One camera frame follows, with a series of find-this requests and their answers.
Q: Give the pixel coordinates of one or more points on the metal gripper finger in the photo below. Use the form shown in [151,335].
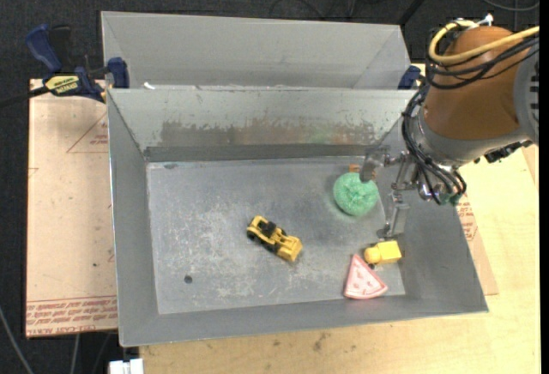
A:
[369,164]
[396,220]

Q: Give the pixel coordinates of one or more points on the small orange object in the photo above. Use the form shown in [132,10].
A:
[354,168]

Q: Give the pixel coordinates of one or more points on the green round scrub sponge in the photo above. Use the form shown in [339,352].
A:
[355,194]

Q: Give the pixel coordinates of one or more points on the yellow toy block figure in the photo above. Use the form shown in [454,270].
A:
[386,252]

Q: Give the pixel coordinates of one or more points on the pink toy pizza slice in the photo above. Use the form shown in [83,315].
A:
[362,282]

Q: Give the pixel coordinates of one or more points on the yellow toy loader truck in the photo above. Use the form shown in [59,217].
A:
[274,238]

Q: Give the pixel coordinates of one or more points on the grey metal bin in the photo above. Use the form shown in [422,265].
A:
[240,218]

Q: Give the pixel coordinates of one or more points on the brown cardboard board, red print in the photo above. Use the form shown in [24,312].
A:
[68,209]

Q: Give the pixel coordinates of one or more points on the black cylinder on white bracket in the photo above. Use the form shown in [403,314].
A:
[502,152]

